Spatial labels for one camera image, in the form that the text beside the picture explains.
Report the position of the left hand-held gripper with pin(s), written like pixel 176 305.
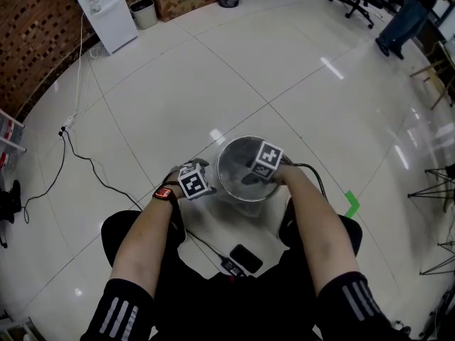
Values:
pixel 193 185

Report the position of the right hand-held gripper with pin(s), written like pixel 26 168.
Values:
pixel 266 158

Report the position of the stainless steel bucket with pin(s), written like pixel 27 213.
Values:
pixel 234 155

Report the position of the clear plastic bag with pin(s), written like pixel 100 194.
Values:
pixel 241 208

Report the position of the person's right forearm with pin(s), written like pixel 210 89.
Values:
pixel 320 240

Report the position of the person's left forearm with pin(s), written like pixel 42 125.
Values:
pixel 142 240

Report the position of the person's left hand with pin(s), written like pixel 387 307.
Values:
pixel 172 181

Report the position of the person's right hand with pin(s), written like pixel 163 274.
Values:
pixel 284 172

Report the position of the black smartwatch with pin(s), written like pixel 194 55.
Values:
pixel 164 192

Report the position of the person's left black shoe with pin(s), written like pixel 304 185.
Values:
pixel 178 226

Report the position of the person's black shoe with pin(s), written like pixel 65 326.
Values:
pixel 287 222
pixel 178 226

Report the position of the person's right black shoe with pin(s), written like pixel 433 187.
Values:
pixel 287 222

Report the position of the person's black trousers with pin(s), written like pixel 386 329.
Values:
pixel 177 268

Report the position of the black smartphone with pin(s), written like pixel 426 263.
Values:
pixel 246 258

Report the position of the black power adapter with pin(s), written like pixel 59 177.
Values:
pixel 232 266

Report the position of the green floor tape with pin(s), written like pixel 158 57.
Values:
pixel 352 204

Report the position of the white power strip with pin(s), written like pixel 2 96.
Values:
pixel 69 121

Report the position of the person's black striped shirt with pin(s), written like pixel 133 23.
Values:
pixel 121 311

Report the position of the black tripod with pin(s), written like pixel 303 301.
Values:
pixel 435 188
pixel 442 265

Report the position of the small beige waste bin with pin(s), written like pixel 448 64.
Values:
pixel 144 14

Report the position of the black folded stand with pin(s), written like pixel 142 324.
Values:
pixel 9 201

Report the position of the wooden stool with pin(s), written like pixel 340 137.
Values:
pixel 432 71

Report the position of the white water dispenser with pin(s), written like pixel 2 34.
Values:
pixel 110 16

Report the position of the white shelf rack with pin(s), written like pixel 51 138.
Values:
pixel 10 133

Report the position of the grey storage crate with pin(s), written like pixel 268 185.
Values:
pixel 19 330

